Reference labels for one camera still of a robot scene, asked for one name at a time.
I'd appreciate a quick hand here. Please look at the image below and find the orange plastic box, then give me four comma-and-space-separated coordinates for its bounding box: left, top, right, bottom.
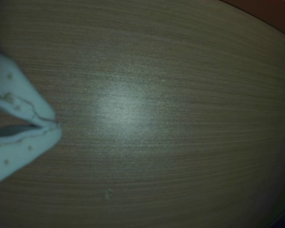
219, 0, 285, 40

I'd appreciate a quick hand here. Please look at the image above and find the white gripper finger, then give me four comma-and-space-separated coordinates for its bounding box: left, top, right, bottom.
0, 48, 59, 127
0, 123, 62, 189

